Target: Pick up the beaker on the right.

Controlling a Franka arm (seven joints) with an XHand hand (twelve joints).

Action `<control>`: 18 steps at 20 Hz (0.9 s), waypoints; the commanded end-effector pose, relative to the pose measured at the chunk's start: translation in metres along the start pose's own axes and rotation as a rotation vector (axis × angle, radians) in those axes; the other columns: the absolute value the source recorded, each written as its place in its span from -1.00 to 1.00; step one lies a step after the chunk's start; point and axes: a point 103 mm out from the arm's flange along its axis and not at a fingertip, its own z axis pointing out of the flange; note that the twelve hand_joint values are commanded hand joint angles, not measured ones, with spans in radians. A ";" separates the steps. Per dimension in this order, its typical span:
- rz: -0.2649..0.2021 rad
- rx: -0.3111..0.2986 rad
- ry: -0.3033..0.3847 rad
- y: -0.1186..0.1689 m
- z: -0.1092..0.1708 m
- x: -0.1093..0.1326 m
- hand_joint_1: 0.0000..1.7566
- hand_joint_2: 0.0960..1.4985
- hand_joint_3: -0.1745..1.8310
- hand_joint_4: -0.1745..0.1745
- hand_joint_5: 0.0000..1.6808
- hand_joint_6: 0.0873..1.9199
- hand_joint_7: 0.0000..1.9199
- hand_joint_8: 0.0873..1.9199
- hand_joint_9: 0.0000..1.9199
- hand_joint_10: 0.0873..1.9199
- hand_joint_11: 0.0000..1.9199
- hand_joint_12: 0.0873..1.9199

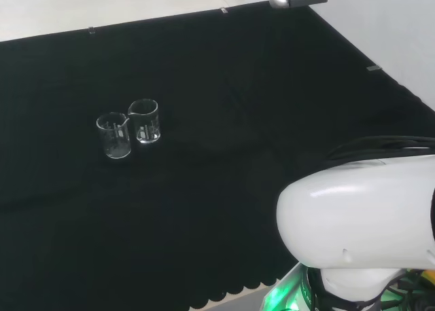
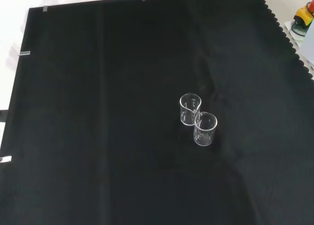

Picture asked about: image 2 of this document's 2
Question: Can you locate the clear glass beaker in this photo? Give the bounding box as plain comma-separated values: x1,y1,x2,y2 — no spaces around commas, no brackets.
193,112,218,146
179,92,202,126

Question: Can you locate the black bench cloth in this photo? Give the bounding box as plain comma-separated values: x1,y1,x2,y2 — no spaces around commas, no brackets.
0,0,314,225

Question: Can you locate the yellow stop button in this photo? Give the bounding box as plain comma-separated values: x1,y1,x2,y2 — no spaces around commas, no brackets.
293,0,314,29

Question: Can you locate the dark cable loop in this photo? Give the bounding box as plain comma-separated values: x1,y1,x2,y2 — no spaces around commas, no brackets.
291,21,306,38

